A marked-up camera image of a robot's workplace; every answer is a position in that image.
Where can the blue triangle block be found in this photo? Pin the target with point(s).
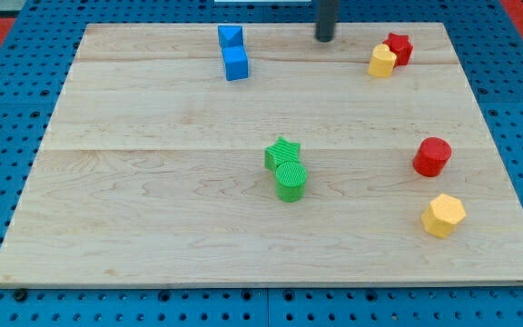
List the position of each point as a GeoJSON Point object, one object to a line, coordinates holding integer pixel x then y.
{"type": "Point", "coordinates": [230, 35]}

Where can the yellow hexagon block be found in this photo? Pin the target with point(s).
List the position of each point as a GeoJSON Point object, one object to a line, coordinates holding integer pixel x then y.
{"type": "Point", "coordinates": [443, 215]}

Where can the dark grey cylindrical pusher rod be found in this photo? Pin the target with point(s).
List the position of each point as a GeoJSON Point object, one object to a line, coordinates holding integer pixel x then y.
{"type": "Point", "coordinates": [326, 19]}

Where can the green star block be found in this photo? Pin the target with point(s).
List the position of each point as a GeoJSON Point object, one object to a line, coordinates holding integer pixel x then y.
{"type": "Point", "coordinates": [281, 152]}

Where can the red star block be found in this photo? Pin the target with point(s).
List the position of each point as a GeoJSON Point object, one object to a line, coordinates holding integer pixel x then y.
{"type": "Point", "coordinates": [401, 46]}

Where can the red cylinder block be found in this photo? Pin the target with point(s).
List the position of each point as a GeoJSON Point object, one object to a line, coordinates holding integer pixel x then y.
{"type": "Point", "coordinates": [432, 156]}

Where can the yellow heart block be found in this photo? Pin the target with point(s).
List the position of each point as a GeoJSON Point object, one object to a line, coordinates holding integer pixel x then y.
{"type": "Point", "coordinates": [382, 61]}

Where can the green cylinder block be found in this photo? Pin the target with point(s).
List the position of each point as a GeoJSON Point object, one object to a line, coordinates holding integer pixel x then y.
{"type": "Point", "coordinates": [290, 179]}

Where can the light wooden board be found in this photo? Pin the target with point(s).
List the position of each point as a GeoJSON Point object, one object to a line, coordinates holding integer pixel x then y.
{"type": "Point", "coordinates": [151, 170]}

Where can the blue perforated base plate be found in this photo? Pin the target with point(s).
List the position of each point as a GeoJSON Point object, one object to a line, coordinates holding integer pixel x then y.
{"type": "Point", "coordinates": [35, 58]}

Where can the blue cube block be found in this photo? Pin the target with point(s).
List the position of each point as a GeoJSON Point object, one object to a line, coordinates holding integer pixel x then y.
{"type": "Point", "coordinates": [235, 62]}

